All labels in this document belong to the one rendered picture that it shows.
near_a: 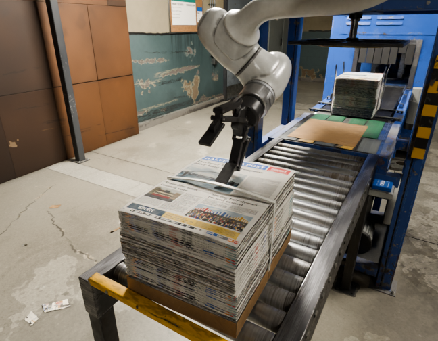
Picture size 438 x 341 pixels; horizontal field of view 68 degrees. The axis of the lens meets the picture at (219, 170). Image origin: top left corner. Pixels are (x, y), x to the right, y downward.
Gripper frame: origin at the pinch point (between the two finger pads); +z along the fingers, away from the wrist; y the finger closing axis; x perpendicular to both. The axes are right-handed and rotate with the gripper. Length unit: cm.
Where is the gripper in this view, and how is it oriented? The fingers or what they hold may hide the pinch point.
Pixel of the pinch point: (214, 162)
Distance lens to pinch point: 74.7
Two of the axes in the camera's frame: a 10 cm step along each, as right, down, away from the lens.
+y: 2.3, 6.6, 7.2
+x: -8.6, -2.1, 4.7
